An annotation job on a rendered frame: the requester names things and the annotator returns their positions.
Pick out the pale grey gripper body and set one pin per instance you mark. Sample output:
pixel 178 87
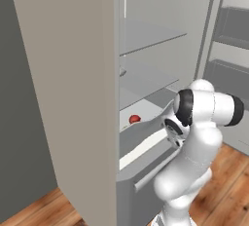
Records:
pixel 168 111

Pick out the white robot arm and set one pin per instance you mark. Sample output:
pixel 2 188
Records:
pixel 194 152

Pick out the red onion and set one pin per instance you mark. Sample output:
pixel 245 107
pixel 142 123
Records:
pixel 134 119

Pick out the glass fridge shelf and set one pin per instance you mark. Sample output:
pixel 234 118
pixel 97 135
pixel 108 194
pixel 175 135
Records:
pixel 142 87
pixel 146 38

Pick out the grey fridge drawer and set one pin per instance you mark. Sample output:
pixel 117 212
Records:
pixel 139 139

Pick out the grey freezer drawer front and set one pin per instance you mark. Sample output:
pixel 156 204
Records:
pixel 129 200

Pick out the grey open fridge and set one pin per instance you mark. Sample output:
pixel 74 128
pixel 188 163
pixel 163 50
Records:
pixel 162 6

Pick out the small grey object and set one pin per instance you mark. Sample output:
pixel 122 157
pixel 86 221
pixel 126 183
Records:
pixel 122 71

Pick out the beige tall cabinet panel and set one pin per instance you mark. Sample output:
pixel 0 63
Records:
pixel 74 90

